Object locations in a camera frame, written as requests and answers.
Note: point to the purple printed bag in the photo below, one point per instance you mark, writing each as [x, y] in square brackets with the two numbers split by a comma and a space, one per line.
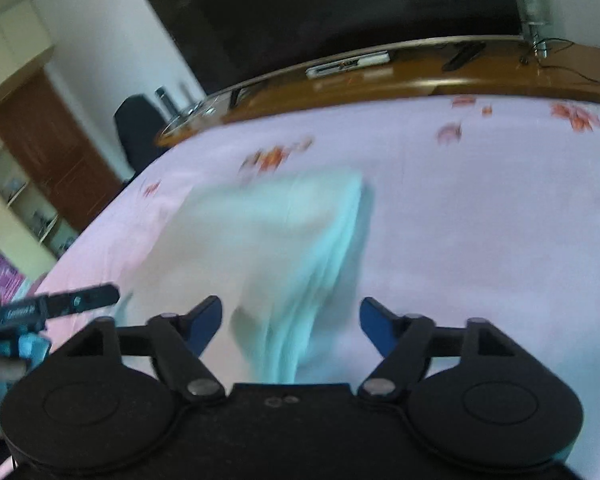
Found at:
[10, 280]

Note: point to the large black television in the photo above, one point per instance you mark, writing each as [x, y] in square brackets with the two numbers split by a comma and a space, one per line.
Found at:
[305, 10]

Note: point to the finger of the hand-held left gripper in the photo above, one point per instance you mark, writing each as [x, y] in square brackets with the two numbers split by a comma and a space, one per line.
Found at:
[80, 301]

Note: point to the person's left hand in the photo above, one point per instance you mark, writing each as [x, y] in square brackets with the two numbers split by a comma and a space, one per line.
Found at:
[2, 370]

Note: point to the pink floral bed sheet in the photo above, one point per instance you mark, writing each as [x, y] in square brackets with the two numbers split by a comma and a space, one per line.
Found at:
[480, 210]

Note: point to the brown wooden door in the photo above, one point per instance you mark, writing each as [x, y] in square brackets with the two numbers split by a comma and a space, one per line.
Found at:
[55, 150]

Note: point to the black chair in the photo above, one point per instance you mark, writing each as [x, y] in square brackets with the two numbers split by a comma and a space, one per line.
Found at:
[137, 130]

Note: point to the round glass side shelf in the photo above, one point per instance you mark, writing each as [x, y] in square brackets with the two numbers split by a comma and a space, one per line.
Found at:
[190, 117]

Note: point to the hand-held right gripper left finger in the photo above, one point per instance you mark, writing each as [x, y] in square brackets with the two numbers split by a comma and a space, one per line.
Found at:
[207, 322]

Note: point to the white knitted small garment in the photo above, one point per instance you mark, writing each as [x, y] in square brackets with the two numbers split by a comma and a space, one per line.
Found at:
[280, 250]

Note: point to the white set-top box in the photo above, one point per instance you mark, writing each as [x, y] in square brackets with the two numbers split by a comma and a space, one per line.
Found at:
[347, 64]

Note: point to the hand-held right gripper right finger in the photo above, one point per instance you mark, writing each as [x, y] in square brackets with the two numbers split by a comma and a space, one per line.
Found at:
[377, 325]

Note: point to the black remote control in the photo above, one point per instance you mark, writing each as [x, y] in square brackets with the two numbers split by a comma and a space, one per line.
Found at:
[462, 56]

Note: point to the cream shelf cupboard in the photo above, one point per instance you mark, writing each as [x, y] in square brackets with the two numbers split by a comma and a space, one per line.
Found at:
[10, 40]

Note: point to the small dark frame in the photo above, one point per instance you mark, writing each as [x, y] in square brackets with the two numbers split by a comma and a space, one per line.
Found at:
[240, 97]

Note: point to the wooden television cabinet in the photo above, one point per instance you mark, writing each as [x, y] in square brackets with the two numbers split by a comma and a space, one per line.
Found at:
[480, 77]

